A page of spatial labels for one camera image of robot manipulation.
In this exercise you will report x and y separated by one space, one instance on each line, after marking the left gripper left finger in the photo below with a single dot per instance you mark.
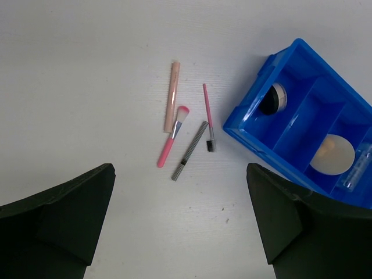
54 233

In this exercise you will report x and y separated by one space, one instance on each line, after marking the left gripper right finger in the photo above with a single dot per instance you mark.
306 234

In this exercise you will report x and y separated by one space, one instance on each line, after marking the clear plastic bottle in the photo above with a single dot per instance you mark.
358 169

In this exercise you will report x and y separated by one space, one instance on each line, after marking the white round powder puff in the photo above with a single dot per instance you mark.
334 156

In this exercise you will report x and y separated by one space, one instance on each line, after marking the blue plastic organizer tray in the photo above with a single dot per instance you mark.
320 102

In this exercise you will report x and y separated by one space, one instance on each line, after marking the pink eyebrow comb brush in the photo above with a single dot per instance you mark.
211 143

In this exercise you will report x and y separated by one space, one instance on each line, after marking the black round powder jar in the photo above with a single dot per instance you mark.
275 100

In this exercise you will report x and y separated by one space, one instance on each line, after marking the beige concealer stick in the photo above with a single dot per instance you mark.
171 100

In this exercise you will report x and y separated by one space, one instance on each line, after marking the pink makeup brush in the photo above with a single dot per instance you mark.
182 114

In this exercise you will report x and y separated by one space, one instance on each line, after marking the checkered eyeliner pen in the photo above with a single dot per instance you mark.
189 151

